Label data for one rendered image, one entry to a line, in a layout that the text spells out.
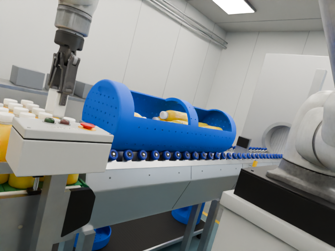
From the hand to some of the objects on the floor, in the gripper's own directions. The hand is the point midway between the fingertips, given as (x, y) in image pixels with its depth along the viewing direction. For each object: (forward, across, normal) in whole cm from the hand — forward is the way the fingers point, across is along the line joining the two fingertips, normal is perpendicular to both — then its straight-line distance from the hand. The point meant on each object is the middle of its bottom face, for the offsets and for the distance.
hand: (56, 104), depth 68 cm
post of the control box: (+112, -16, +3) cm, 114 cm away
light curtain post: (+112, -20, -167) cm, 202 cm away
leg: (+112, +6, -123) cm, 167 cm away
